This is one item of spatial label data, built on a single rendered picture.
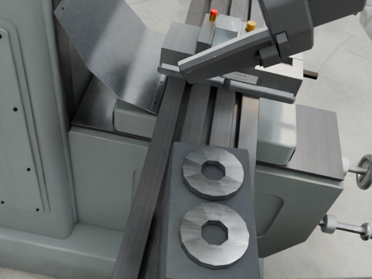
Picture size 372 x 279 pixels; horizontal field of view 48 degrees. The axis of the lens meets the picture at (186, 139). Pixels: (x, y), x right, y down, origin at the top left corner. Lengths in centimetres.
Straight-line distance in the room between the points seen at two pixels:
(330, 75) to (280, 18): 260
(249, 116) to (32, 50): 51
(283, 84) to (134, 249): 54
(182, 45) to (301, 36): 78
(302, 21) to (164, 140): 66
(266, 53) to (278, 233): 121
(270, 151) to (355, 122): 151
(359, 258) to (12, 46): 163
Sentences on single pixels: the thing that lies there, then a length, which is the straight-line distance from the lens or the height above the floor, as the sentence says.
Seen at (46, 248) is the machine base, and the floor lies 19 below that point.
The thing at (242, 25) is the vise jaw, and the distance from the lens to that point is 107.
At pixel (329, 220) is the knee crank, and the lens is 138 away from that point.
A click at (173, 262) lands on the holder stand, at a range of 54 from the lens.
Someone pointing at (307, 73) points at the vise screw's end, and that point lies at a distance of 108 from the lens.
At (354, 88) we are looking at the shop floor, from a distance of 283.
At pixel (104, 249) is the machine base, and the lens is 156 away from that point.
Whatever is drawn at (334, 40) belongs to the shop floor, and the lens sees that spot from 321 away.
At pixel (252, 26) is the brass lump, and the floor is 105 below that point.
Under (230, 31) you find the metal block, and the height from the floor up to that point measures 106.
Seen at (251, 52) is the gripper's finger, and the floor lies 144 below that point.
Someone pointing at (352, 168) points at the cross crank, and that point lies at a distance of 141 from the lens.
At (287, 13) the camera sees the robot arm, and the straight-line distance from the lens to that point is 26.
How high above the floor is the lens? 160
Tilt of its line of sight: 48 degrees down
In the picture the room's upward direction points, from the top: 12 degrees clockwise
